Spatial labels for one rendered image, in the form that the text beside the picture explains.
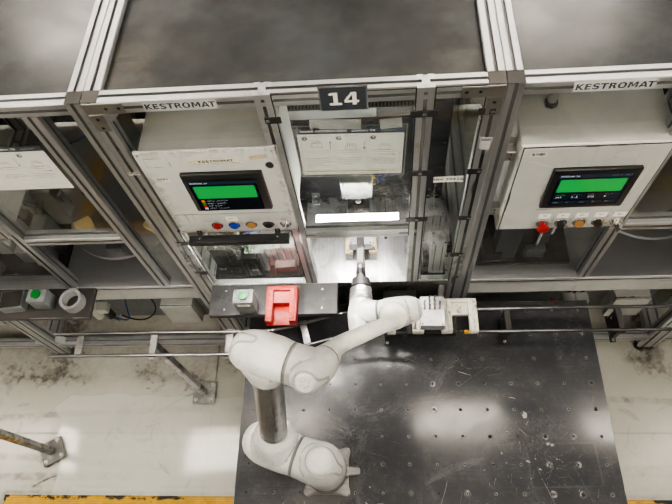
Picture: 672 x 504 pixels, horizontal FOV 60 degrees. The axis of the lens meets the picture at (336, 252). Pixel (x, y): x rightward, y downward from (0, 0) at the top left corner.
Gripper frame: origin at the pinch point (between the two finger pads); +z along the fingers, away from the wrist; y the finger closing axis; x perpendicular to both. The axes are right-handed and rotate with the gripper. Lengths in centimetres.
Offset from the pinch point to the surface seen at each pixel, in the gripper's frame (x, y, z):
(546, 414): -73, -32, -63
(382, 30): -10, 101, 10
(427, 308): -26.3, -7.5, -26.5
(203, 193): 46, 65, -17
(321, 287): 17.0, -9.3, -15.4
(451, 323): -35.9, -12.3, -31.2
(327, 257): 14.8, -9.3, -1.3
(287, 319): 30.4, -8.4, -29.9
